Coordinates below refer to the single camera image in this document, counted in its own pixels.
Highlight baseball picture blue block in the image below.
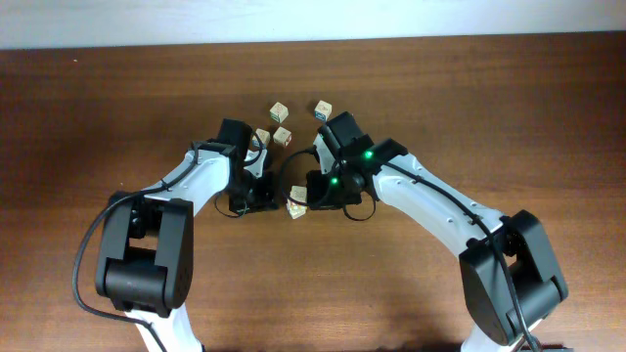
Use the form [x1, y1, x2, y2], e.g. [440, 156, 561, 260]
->
[290, 186, 307, 204]

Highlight leaf picture wooden block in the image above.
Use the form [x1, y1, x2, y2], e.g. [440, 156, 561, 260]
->
[287, 203, 307, 219]

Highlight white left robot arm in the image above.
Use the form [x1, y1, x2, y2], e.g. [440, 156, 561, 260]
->
[95, 141, 268, 351]

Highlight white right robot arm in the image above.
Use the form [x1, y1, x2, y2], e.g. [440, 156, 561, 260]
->
[313, 128, 568, 351]

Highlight pretzel picture wooden block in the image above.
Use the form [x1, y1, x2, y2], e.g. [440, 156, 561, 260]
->
[252, 128, 271, 149]

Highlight green letter N block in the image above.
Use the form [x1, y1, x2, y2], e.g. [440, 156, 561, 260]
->
[272, 126, 292, 148]

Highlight blue letter D block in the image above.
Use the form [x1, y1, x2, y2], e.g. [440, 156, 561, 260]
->
[314, 100, 333, 123]

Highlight goldfish picture wooden block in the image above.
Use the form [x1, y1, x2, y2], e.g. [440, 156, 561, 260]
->
[269, 102, 289, 123]

